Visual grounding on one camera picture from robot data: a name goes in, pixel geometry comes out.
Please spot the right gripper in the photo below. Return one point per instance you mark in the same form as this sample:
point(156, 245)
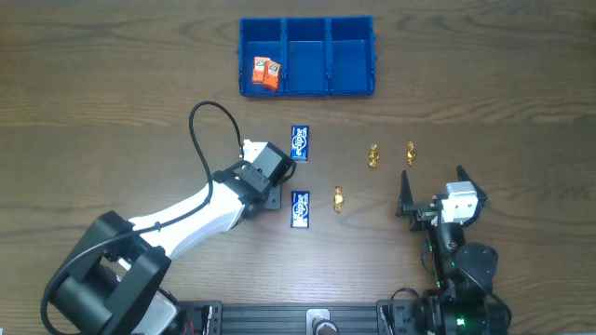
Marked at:
point(421, 215)

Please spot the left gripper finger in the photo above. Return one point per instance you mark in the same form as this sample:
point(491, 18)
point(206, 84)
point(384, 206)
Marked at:
point(274, 199)

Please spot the blue candy pack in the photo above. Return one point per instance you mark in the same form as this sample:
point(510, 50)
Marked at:
point(299, 143)
point(300, 209)

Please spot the orange candy box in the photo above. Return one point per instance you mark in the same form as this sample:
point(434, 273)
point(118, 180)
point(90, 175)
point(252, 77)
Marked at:
point(272, 76)
point(259, 70)

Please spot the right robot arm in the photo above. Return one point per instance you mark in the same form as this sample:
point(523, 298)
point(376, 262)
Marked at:
point(465, 265)

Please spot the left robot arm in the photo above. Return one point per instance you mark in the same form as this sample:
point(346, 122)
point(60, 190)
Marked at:
point(200, 214)

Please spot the gold wrapped candy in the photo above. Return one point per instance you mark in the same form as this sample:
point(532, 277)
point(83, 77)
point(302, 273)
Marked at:
point(373, 156)
point(410, 153)
point(338, 199)

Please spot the blue tray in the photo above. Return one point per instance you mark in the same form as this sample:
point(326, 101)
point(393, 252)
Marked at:
point(305, 70)

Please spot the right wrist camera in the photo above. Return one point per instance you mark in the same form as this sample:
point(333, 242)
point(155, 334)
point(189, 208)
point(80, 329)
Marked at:
point(458, 201)

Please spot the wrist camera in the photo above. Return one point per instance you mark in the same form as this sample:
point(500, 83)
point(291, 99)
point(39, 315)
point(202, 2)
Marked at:
point(253, 149)
point(458, 201)

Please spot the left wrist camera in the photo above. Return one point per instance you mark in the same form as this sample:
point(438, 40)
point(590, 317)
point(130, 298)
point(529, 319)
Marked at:
point(253, 149)

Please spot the mounting rail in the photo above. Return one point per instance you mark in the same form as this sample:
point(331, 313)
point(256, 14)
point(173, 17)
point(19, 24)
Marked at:
point(265, 318)

